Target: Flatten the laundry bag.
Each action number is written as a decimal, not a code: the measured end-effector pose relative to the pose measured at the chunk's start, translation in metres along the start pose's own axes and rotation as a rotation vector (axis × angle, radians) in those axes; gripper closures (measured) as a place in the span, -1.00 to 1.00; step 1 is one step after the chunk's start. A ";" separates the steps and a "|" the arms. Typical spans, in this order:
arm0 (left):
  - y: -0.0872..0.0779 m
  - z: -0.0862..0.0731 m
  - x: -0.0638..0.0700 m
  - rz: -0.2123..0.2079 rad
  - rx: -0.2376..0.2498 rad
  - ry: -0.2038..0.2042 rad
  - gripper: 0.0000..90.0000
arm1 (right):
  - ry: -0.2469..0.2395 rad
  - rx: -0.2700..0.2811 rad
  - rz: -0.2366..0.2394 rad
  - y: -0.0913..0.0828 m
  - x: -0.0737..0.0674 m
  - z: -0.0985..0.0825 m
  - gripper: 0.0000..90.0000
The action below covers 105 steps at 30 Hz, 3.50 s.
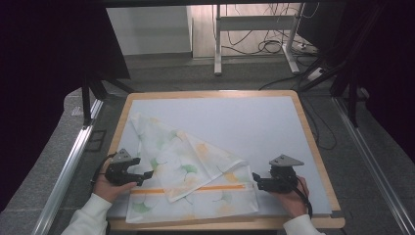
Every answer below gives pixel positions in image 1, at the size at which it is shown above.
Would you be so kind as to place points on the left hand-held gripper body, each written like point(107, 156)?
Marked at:
point(119, 173)

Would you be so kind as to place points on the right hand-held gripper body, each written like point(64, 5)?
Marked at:
point(283, 178)

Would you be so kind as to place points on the white leaf print cloth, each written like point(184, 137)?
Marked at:
point(182, 163)

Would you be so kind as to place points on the person's left hand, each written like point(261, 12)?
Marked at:
point(109, 189)

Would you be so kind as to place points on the person's right hand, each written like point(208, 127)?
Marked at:
point(292, 199)

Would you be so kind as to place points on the pale grey table mat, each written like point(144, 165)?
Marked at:
point(261, 124)

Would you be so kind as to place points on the black metal stand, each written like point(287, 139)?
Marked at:
point(352, 98)
point(86, 101)

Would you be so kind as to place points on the white power strip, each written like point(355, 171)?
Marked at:
point(315, 73)

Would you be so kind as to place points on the dark curtain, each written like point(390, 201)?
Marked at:
point(391, 65)
point(42, 81)

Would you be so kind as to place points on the white cabinet panel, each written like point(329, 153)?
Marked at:
point(148, 29)

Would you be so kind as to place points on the aluminium rail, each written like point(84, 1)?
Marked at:
point(372, 163)
point(68, 166)

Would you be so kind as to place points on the white metal desk frame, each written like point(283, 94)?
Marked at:
point(254, 23)

